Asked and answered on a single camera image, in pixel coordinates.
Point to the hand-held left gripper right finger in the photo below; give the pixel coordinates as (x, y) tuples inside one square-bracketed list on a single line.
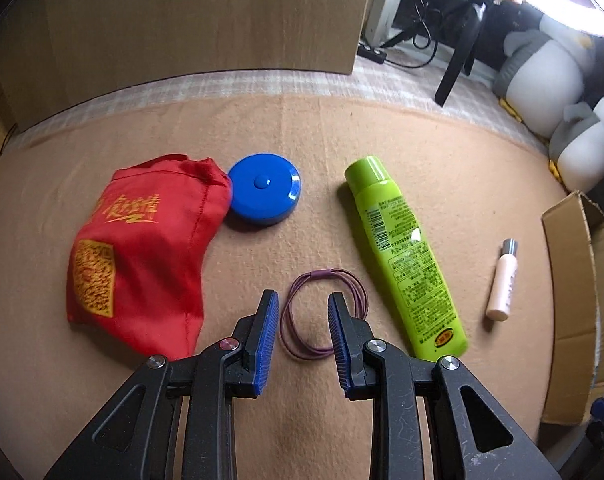
[(339, 350)]

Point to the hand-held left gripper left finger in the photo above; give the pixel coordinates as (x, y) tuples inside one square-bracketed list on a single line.
[(266, 345)]

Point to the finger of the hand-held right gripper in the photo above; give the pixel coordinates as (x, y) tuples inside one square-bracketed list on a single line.
[(602, 407)]

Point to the cardboard box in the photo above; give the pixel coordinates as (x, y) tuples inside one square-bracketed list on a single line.
[(571, 310)]

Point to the green tube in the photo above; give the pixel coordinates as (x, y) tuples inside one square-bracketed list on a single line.
[(406, 265)]

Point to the red fabric pouch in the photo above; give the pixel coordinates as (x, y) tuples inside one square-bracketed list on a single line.
[(142, 260)]

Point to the blue round tape measure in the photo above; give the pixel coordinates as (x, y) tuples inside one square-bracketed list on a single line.
[(262, 187)]

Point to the small pink bottle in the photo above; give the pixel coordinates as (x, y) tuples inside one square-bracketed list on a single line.
[(501, 285)]

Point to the brown blanket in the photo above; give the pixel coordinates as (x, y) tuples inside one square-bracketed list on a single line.
[(292, 135)]

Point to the small penguin plush toy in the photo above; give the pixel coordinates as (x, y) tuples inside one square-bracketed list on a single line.
[(591, 155)]

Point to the checkered blanket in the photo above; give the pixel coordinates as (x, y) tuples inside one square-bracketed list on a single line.
[(406, 85)]

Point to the black power strip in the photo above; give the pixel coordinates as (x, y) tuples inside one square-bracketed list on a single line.
[(371, 53)]

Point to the black tripod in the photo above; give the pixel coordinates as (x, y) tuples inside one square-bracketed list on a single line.
[(456, 67)]

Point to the large penguin plush toy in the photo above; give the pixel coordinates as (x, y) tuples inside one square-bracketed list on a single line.
[(546, 85)]

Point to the large wooden board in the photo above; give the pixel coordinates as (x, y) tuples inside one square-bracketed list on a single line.
[(182, 20)]

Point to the white window frame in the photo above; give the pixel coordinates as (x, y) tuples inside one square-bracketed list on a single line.
[(384, 5)]

